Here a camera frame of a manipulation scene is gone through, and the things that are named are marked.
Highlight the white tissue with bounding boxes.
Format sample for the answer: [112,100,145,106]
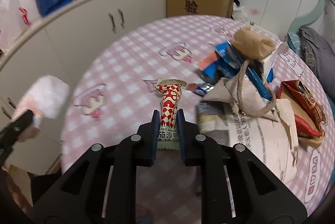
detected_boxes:
[11,75,70,129]

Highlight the red white snack wrapper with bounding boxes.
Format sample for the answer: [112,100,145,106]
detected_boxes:
[156,79,187,150]

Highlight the blue white carton box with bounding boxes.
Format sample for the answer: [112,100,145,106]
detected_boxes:
[198,41,288,100]

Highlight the beige sock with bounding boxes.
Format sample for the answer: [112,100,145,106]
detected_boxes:
[232,26,276,60]

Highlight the pink checkered bed blanket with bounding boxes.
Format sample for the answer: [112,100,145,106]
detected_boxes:
[61,16,334,223]

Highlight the red snack packet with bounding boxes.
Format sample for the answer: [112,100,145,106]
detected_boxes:
[281,80,327,139]

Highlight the white low cabinet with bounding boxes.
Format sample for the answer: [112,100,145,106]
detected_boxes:
[0,0,168,176]

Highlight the white red plastic bag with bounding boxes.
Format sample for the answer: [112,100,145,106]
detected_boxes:
[0,0,30,52]

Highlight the grey folded clothes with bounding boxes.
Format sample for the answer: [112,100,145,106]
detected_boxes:
[298,26,334,101]

